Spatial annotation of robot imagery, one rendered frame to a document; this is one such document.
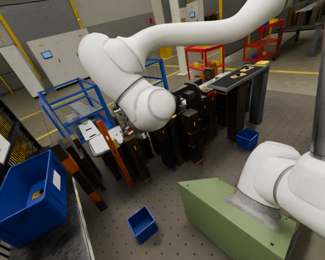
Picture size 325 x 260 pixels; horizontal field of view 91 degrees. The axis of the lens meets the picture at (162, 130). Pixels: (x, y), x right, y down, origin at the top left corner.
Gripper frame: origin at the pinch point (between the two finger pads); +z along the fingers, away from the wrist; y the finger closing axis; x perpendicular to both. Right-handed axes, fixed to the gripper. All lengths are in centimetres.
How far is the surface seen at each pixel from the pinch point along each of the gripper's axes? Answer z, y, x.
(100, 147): 27.2, 0.4, 14.9
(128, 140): 11.1, -4.0, 1.4
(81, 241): -15.2, -23.7, 33.7
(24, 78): 681, 409, 118
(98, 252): 15, -43, 39
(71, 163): 10.1, -0.5, 29.0
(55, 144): 4.8, 9.6, 29.8
